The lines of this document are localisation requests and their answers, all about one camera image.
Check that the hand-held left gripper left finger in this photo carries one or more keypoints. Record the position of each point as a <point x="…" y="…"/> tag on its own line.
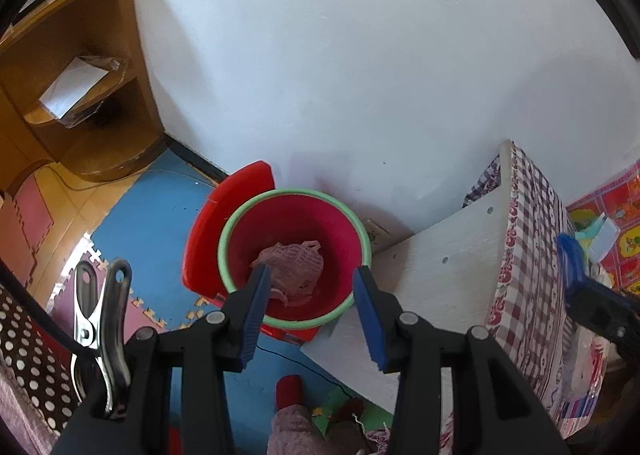
<point x="255" y="320"/>

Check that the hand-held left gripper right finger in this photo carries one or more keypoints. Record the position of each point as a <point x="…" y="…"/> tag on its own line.
<point x="372" y="322"/>

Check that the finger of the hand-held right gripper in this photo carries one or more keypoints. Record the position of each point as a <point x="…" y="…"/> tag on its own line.
<point x="570" y="265"/>

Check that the white plastic blister tray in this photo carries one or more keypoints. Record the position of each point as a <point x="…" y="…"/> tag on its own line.
<point x="606" y="240"/>

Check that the white printed plastic bag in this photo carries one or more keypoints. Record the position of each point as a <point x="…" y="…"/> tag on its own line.
<point x="295" y="265"/>

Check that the red bucket green rim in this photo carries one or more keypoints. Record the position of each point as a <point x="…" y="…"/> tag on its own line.
<point x="345" y="245"/>

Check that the white wooden bed board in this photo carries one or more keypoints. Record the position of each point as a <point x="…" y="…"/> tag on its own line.
<point x="425" y="295"/>

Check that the red sock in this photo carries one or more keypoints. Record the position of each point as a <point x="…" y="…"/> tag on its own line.
<point x="352" y="410"/>
<point x="290" y="390"/>

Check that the red plastic stool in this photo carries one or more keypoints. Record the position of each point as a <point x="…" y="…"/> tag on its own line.
<point x="210" y="225"/>

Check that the pink fleece pants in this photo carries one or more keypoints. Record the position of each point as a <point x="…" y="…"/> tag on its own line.
<point x="295" y="435"/>

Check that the metal spring clip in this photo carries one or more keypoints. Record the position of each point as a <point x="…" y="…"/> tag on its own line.
<point x="112" y="315"/>

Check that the colourful foam floor mat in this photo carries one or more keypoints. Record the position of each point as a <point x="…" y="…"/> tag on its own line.
<point x="150" y="215"/>

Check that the brown polka dot cloth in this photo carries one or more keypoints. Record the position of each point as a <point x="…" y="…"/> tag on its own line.
<point x="30" y="350"/>

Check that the pink fuzzy cloth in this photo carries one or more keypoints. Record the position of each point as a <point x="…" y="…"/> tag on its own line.
<point x="20" y="420"/>

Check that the wooden shelf unit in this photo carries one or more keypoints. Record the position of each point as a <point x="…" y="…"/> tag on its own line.
<point x="140" y="60"/>

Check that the white paper in clear sleeve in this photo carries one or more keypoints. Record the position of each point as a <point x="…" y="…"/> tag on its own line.
<point x="70" y="90"/>

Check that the red floral wall sheet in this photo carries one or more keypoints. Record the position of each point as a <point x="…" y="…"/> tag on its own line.
<point x="625" y="205"/>

